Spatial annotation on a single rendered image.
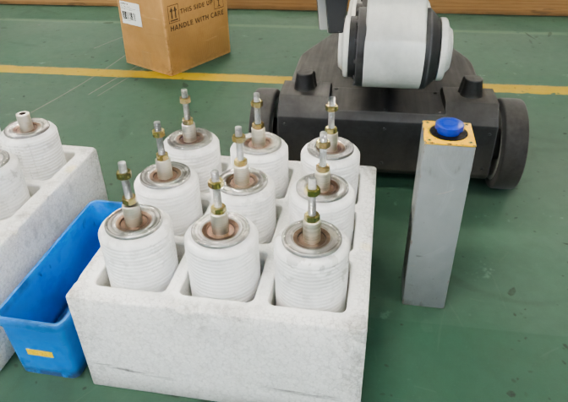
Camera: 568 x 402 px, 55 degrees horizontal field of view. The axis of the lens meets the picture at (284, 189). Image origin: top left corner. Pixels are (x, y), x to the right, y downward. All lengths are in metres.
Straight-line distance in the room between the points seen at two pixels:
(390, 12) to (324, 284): 0.52
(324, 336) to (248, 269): 0.13
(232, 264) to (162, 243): 0.10
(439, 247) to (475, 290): 0.17
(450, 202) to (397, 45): 0.30
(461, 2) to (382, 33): 1.67
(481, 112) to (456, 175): 0.39
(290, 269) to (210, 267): 0.10
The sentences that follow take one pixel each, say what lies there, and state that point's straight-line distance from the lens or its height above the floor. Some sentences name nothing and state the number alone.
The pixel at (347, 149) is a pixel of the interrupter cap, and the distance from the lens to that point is 0.87.
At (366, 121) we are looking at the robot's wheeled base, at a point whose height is 0.17.
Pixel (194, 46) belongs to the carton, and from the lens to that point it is 1.96.
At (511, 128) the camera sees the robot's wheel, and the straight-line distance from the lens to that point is 1.19.
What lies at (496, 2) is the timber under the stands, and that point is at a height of 0.05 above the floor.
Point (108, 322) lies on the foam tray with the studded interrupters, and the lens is 0.77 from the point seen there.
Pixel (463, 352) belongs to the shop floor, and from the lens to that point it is 0.92.
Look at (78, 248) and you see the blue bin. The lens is 1.03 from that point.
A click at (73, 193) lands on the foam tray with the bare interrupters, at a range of 1.05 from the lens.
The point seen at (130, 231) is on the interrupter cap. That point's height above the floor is 0.25.
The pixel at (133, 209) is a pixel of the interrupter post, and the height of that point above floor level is 0.28.
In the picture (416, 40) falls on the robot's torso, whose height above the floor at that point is 0.38.
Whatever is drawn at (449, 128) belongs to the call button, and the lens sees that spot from 0.79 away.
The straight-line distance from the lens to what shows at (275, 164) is 0.87.
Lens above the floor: 0.67
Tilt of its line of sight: 33 degrees down
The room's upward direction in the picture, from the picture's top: 1 degrees counter-clockwise
